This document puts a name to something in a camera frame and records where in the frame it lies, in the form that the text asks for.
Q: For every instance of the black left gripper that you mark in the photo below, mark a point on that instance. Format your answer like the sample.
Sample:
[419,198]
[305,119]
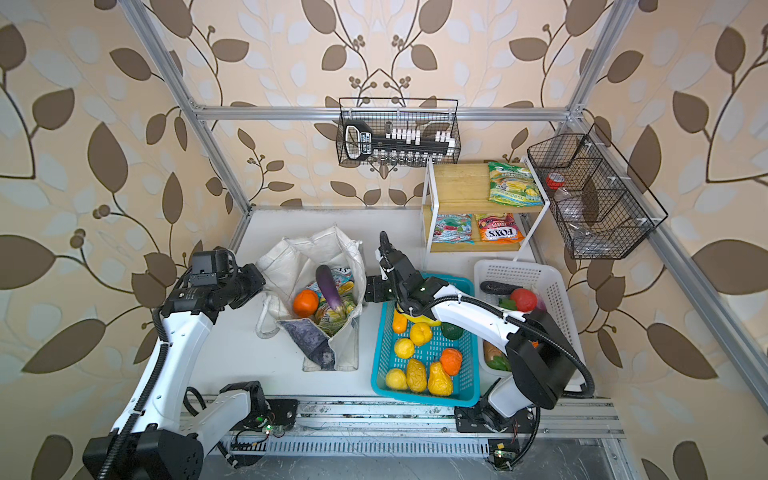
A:
[254,278]

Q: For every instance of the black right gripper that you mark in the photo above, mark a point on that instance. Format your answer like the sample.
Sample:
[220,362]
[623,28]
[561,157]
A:
[373,289]

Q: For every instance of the purple eggplant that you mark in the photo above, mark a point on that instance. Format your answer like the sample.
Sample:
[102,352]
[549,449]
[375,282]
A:
[327,286]

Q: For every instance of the green yellow tea packet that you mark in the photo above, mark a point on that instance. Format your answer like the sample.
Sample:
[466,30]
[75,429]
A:
[330,320]

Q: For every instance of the white canvas grocery bag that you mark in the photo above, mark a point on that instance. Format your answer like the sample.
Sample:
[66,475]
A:
[288,268]

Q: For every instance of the orange tangerine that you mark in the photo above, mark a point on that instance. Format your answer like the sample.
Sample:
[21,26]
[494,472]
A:
[306,303]

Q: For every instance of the teal candy packet top shelf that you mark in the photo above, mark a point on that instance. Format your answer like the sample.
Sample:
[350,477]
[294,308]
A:
[344,280]

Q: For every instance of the teal candy packet shelf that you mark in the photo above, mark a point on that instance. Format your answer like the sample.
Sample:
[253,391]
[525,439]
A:
[453,228]
[344,280]

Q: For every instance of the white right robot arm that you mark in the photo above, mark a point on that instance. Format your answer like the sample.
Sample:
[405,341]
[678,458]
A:
[544,365]

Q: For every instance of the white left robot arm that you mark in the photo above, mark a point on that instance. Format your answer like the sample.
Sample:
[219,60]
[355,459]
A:
[148,440]

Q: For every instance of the orange carrot-like fruit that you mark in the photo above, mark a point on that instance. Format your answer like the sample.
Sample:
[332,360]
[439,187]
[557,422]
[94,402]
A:
[399,323]

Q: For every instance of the yellow orange fruit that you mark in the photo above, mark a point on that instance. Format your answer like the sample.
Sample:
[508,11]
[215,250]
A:
[420,334]

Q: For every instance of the yellow lemon lower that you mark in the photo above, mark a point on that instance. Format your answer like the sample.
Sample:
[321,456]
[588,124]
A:
[404,348]

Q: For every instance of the yellow lemon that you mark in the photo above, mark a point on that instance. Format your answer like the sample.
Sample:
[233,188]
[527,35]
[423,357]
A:
[396,379]
[404,348]

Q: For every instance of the yellow banana bunch back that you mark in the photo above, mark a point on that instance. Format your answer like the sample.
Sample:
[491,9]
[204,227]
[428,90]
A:
[418,319]

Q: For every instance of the teal plastic fruit basket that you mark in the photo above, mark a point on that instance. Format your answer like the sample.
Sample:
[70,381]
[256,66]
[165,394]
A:
[466,385]

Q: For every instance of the green avocado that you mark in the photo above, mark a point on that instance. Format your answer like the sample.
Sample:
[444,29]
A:
[451,332]

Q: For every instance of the yellow lemon bottom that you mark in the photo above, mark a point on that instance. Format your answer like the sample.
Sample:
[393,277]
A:
[396,379]

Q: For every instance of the yellow-brown potato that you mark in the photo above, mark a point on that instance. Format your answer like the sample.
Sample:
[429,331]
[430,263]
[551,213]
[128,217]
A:
[416,376]

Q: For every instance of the teal candy packet lower shelf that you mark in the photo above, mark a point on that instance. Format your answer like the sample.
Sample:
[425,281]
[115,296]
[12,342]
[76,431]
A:
[453,228]

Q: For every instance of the orange persimmon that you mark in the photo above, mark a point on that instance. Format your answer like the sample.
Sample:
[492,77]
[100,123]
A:
[451,361]

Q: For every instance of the yellow pear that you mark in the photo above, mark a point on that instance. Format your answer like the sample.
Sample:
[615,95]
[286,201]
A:
[440,383]

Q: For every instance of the dark cucumber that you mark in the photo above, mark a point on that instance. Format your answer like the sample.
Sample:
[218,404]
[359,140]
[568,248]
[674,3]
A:
[498,288]

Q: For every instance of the brown potato in white basket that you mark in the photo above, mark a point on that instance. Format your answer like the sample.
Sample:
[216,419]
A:
[491,352]

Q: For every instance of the white wooden two-tier shelf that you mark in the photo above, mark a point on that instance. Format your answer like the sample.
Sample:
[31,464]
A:
[464,188]

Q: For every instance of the orange Fox's candy packet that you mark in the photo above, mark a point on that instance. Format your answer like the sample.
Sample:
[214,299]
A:
[501,229]

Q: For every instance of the green pepper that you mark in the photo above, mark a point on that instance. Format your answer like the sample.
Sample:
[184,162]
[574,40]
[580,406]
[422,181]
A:
[499,363]

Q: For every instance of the black keyboard toy in basket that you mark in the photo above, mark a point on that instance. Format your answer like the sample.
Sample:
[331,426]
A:
[359,141]

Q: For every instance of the red tomato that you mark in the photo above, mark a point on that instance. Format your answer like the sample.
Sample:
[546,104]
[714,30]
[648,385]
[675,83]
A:
[525,300]

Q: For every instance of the white plastic vegetable basket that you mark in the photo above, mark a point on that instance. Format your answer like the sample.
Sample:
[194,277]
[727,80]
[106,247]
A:
[545,281]

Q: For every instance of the green yellow packet right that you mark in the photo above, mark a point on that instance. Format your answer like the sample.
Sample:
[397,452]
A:
[512,185]

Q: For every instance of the plastic bottle red cap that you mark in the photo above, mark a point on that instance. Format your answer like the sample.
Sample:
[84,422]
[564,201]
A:
[569,204]

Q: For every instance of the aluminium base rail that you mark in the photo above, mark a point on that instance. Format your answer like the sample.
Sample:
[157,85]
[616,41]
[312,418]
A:
[378,427]

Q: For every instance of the black wire basket back wall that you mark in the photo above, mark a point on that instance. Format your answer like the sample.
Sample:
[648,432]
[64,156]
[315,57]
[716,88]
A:
[432,112]

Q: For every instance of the black wire basket wall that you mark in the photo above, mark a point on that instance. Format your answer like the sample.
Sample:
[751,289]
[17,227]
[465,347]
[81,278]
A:
[432,112]
[621,210]

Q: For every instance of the black wire basket right wall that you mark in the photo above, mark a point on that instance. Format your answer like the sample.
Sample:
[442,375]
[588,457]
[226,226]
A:
[621,210]

